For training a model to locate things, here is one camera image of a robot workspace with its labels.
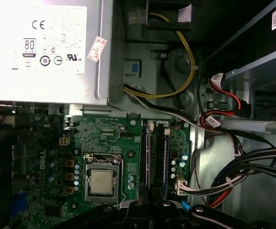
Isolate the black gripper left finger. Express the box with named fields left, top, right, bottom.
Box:
left=55, top=200, right=150, bottom=229

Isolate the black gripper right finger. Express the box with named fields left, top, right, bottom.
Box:
left=152, top=200, right=267, bottom=229

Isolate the RAM stick with label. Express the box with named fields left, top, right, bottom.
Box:
left=146, top=128, right=153, bottom=229

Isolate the black RAM slot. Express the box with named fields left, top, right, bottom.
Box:
left=152, top=124, right=164, bottom=191
left=140, top=119, right=147, bottom=194

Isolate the metal CPU socket cover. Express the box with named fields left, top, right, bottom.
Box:
left=84, top=162, right=120, bottom=203

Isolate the thin metal locking lever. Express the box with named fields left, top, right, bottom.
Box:
left=83, top=154, right=129, bottom=206

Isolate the silver CPU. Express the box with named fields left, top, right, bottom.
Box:
left=90, top=168, right=114, bottom=194

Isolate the green motherboard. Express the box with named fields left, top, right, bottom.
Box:
left=13, top=114, right=194, bottom=215

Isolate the black open PC case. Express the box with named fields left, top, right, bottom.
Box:
left=0, top=0, right=276, bottom=229

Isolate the grey power supply unit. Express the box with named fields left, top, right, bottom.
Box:
left=0, top=0, right=110, bottom=107

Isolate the purple tape piece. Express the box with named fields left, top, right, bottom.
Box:
left=177, top=4, right=193, bottom=23

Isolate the grey wires white plug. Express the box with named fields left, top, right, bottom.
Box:
left=175, top=176, right=238, bottom=198

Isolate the orange wire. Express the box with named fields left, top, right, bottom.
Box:
left=206, top=186, right=236, bottom=209

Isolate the red black labelled wire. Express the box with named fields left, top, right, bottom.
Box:
left=208, top=73, right=251, bottom=118
left=199, top=110, right=245, bottom=156

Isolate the black cable bundle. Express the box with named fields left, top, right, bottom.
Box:
left=206, top=145, right=276, bottom=208

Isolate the yellow black wire bundle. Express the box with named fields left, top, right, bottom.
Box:
left=123, top=11, right=200, bottom=127

